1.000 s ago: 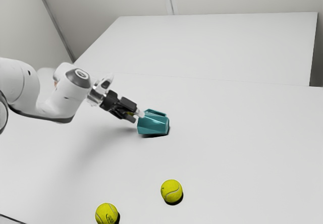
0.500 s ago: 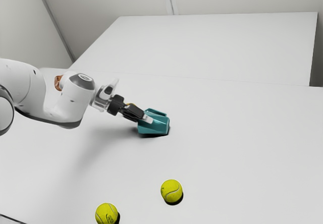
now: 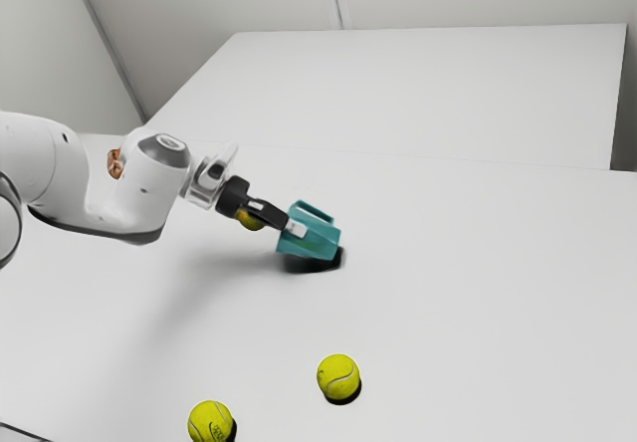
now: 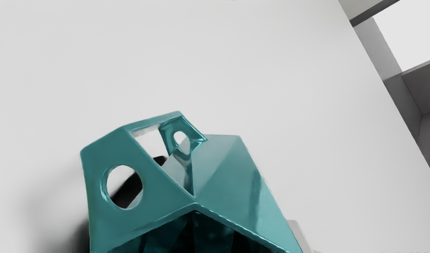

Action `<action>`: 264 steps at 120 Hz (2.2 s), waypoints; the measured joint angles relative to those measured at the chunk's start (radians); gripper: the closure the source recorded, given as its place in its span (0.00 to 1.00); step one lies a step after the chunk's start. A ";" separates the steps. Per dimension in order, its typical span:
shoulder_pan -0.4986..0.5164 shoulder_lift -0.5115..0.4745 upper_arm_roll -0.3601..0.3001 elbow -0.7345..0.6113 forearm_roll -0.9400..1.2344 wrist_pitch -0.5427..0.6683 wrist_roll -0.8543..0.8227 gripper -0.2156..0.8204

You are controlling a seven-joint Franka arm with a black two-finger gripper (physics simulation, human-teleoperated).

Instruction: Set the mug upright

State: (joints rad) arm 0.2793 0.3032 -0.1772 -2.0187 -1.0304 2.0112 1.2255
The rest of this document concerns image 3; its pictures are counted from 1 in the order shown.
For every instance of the yellow tennis ball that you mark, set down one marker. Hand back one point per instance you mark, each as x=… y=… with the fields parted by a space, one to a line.
x=338 y=375
x=250 y=223
x=210 y=422

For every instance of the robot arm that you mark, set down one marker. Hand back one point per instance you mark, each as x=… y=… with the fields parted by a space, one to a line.
x=60 y=173

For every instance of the teal faceted mug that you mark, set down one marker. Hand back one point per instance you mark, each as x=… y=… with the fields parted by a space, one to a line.
x=318 y=240

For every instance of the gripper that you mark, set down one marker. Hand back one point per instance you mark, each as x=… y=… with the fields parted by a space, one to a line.
x=234 y=194

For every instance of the small orange brown object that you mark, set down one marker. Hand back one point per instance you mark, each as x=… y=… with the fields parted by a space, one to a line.
x=116 y=164

